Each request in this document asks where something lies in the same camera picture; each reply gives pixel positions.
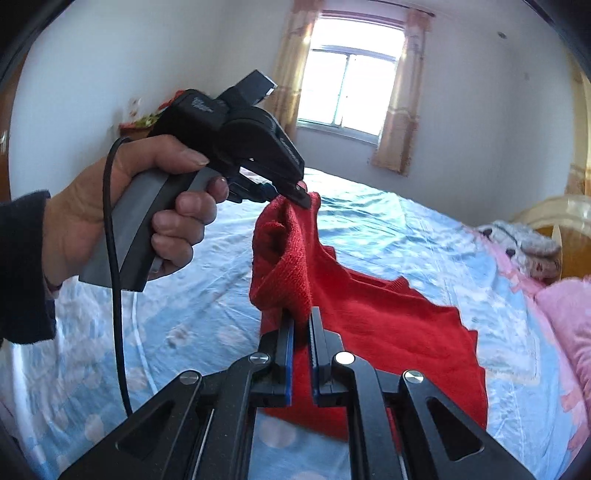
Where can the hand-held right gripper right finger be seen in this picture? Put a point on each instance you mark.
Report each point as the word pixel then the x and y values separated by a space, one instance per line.
pixel 323 374

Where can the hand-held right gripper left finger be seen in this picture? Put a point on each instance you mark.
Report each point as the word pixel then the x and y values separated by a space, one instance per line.
pixel 281 369

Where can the artificial flowers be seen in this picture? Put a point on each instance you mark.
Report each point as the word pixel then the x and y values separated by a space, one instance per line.
pixel 143 121

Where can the pink blanket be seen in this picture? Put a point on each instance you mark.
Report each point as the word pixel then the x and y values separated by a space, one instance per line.
pixel 568 314

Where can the beige patterned curtain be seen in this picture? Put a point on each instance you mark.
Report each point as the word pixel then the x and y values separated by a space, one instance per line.
pixel 295 60
pixel 401 92

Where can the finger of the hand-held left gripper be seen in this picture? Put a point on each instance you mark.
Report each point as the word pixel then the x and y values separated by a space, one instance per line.
pixel 298 196
pixel 251 190

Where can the grey white plush toy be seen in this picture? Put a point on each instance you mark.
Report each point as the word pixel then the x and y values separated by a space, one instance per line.
pixel 521 244

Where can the red knit sweater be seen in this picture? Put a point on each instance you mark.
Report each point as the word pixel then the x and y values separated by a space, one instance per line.
pixel 392 332

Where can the person's left forearm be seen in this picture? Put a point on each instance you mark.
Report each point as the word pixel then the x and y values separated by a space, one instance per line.
pixel 23 267

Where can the person's left hand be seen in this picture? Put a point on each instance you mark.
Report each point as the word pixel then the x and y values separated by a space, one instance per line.
pixel 78 221

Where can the cream wooden headboard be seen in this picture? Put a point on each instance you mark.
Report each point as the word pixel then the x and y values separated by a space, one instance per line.
pixel 572 240

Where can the bright window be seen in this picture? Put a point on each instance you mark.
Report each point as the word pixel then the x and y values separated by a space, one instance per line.
pixel 346 83

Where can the blue printed bed sheet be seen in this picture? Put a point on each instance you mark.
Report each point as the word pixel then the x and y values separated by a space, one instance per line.
pixel 392 230

